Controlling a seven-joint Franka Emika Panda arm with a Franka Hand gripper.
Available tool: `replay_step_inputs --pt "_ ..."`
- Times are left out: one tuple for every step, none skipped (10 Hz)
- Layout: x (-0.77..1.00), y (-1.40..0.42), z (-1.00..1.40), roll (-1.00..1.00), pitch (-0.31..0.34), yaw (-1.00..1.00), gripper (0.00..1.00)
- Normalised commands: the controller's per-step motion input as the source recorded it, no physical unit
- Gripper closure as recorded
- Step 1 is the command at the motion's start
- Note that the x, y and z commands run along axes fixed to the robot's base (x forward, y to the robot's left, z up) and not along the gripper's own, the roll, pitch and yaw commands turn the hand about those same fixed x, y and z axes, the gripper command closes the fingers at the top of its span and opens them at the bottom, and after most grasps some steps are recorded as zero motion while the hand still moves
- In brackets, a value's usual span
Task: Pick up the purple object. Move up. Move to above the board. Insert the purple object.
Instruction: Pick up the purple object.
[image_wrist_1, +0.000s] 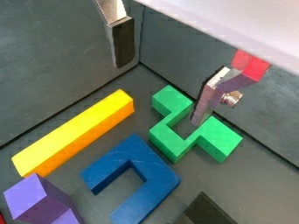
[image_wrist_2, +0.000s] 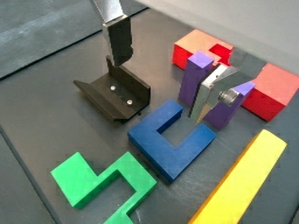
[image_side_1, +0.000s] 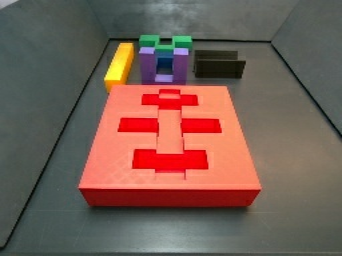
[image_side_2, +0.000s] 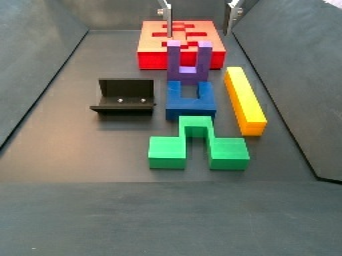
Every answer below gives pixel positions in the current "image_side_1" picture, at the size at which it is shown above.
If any black block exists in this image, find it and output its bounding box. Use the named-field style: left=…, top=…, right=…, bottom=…
left=194, top=50, right=246, bottom=79

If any green U-shaped block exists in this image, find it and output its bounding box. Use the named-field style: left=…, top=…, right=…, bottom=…
left=139, top=34, right=193, bottom=52

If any yellow rectangular bar block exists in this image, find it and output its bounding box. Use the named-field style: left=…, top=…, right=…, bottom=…
left=104, top=43, right=134, bottom=91

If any red slotted puzzle board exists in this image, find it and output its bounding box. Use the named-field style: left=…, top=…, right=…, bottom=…
left=79, top=85, right=262, bottom=207

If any purple U-shaped block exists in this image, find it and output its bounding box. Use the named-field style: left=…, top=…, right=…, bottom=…
left=139, top=47, right=190, bottom=85

